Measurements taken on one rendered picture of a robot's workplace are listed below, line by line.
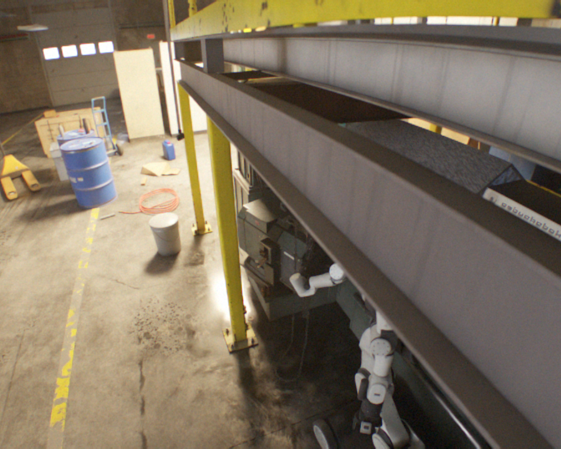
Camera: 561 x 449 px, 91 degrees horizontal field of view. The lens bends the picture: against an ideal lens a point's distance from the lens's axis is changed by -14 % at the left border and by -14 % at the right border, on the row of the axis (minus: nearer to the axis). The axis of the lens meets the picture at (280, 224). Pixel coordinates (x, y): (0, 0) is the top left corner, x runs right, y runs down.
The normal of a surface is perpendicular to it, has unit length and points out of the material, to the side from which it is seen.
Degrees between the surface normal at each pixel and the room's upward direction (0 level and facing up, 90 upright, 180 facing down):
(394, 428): 25
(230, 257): 90
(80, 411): 0
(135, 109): 90
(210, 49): 90
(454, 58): 90
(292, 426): 0
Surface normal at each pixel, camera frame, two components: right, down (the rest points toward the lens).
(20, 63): 0.37, 0.49
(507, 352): -0.93, 0.19
